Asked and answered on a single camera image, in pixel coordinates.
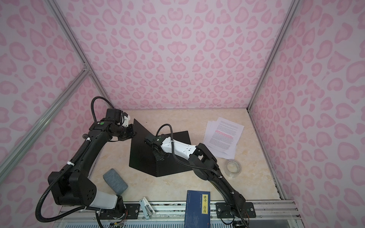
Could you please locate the grey black file folder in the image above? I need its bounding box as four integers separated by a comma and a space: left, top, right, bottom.
129, 119, 192, 177

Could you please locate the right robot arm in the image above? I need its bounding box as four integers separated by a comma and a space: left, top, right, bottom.
144, 135, 246, 219

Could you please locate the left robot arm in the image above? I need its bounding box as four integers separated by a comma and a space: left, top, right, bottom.
48, 109, 135, 213

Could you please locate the grey sponge block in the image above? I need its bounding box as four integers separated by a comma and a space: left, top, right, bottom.
103, 169, 128, 195

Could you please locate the bottom white paper sheet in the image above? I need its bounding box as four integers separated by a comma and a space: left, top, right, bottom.
203, 121, 212, 142

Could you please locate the white paper sheet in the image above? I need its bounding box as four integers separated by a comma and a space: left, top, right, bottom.
203, 121, 212, 142
203, 121, 219, 146

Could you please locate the middle white paper sheet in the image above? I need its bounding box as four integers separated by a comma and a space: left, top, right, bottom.
203, 121, 219, 146

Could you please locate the top printed paper sheet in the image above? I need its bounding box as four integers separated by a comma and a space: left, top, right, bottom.
203, 117, 244, 160

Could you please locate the blue book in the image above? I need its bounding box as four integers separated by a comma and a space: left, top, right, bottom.
183, 190, 211, 228

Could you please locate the clear tape roll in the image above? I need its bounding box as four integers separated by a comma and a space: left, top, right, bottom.
224, 159, 242, 178

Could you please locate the aluminium diagonal beam left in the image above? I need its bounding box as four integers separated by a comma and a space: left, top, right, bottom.
1, 67, 89, 183

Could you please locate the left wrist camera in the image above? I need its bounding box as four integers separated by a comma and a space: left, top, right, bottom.
120, 112, 131, 127

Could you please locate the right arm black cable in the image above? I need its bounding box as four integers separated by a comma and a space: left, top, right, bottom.
155, 123, 250, 228

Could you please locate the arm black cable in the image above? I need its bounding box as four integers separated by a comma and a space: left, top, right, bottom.
155, 123, 250, 228
35, 96, 115, 223

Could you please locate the white bracket on rail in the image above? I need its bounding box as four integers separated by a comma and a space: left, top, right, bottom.
139, 197, 156, 220

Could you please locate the aluminium rail frame front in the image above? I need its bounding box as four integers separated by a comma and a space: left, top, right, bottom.
52, 200, 304, 228

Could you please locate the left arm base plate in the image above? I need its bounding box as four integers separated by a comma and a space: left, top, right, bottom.
99, 203, 140, 220

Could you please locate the aluminium corner post left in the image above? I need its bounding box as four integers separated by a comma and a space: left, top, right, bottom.
45, 1, 112, 102

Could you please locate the aluminium corner post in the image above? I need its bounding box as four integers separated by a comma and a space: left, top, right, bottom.
45, 1, 112, 102
247, 0, 303, 113

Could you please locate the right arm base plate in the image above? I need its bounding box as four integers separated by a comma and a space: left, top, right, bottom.
215, 202, 256, 219

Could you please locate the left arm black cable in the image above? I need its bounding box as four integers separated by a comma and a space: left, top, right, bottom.
35, 96, 115, 223

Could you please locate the aluminium corner post right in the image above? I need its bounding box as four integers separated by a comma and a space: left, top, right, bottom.
247, 0, 303, 113

